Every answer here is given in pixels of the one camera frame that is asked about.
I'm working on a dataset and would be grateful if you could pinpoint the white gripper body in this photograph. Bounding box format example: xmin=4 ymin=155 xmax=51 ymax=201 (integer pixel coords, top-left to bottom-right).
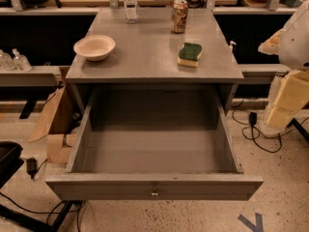
xmin=278 ymin=1 xmax=309 ymax=71

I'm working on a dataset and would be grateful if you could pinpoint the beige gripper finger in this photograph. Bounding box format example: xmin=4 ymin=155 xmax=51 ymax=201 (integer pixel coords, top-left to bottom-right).
xmin=258 ymin=29 xmax=284 ymax=55

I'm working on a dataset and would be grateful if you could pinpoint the green and yellow sponge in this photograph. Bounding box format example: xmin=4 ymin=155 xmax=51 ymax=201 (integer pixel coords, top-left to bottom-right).
xmin=178 ymin=43 xmax=202 ymax=68

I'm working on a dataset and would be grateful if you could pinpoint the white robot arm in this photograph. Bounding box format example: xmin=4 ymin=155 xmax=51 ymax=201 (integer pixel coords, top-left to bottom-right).
xmin=258 ymin=1 xmax=309 ymax=135

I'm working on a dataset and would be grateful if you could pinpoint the open grey top drawer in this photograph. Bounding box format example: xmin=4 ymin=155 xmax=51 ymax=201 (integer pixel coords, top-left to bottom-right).
xmin=46 ymin=86 xmax=263 ymax=200

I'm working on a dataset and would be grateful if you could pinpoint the drawer knob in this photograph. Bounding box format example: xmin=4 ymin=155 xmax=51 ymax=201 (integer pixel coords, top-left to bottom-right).
xmin=151 ymin=188 xmax=159 ymax=198

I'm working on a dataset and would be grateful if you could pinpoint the small white pump bottle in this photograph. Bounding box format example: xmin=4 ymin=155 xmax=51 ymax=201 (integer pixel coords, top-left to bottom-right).
xmin=229 ymin=41 xmax=237 ymax=53

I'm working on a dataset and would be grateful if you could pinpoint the brown soda can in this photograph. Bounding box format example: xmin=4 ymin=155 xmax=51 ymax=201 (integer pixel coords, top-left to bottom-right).
xmin=171 ymin=0 xmax=188 ymax=33

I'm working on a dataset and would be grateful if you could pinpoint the grey metal cabinet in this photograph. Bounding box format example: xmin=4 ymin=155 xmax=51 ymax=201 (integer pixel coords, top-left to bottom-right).
xmin=67 ymin=8 xmax=243 ymax=108

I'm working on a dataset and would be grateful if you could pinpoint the clear plastic water bottle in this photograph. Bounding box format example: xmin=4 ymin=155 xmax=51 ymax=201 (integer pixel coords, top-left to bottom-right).
xmin=124 ymin=0 xmax=138 ymax=23

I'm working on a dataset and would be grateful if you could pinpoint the white paper bowl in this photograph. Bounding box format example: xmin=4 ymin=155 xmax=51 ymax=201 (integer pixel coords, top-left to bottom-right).
xmin=73 ymin=35 xmax=116 ymax=62

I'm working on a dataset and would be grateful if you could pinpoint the blue tape floor marking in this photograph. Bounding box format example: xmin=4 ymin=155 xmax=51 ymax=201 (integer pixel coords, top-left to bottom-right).
xmin=238 ymin=213 xmax=264 ymax=232

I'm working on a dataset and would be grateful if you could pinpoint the brown cardboard box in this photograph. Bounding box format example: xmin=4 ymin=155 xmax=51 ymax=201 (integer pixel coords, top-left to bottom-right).
xmin=27 ymin=66 xmax=81 ymax=164

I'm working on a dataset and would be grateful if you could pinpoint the clear sanitizer bottle right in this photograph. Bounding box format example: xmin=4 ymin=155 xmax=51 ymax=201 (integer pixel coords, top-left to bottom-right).
xmin=13 ymin=48 xmax=32 ymax=72

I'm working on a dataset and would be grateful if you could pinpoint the clear sanitizer bottle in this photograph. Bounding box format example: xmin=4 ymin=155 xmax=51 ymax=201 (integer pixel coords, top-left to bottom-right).
xmin=13 ymin=48 xmax=32 ymax=72
xmin=0 ymin=49 xmax=15 ymax=71

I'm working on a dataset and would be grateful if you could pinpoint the clear sanitizer bottle left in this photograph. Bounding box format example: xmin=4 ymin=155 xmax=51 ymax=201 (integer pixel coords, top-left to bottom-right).
xmin=0 ymin=49 xmax=15 ymax=71

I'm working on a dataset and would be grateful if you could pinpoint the black power adapter left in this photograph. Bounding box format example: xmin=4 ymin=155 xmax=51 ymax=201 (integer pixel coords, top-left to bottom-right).
xmin=26 ymin=158 xmax=38 ymax=178

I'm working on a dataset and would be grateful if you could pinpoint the black plastic bin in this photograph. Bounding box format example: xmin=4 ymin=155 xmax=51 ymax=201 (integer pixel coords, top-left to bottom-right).
xmin=0 ymin=141 xmax=23 ymax=188

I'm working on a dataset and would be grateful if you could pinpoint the black cable on floor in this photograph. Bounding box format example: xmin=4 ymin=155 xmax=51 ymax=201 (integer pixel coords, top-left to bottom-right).
xmin=231 ymin=108 xmax=309 ymax=154

